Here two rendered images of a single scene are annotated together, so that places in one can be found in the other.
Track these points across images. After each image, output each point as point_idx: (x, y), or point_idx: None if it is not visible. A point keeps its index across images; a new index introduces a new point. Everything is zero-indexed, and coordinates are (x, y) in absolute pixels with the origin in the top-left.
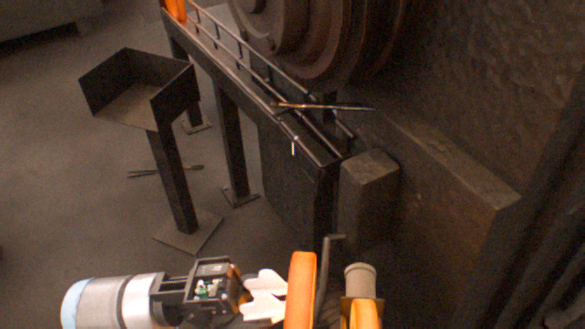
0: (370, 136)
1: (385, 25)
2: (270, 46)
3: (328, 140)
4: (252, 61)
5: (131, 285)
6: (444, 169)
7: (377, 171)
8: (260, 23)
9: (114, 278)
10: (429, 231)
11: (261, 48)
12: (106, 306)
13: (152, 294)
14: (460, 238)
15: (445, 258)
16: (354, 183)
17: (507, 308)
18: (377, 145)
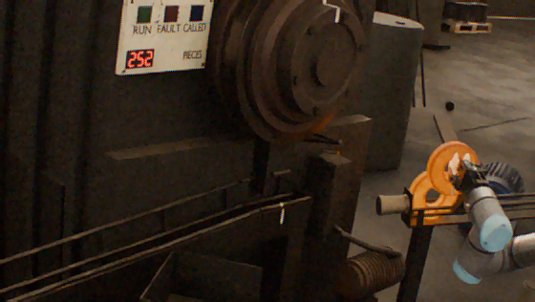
0: (300, 157)
1: None
2: (352, 94)
3: (273, 196)
4: (122, 238)
5: (486, 194)
6: (350, 124)
7: (338, 156)
8: (329, 91)
9: (484, 205)
10: None
11: (333, 106)
12: (499, 204)
13: (488, 182)
14: (358, 157)
15: (351, 183)
16: (349, 165)
17: None
18: (306, 158)
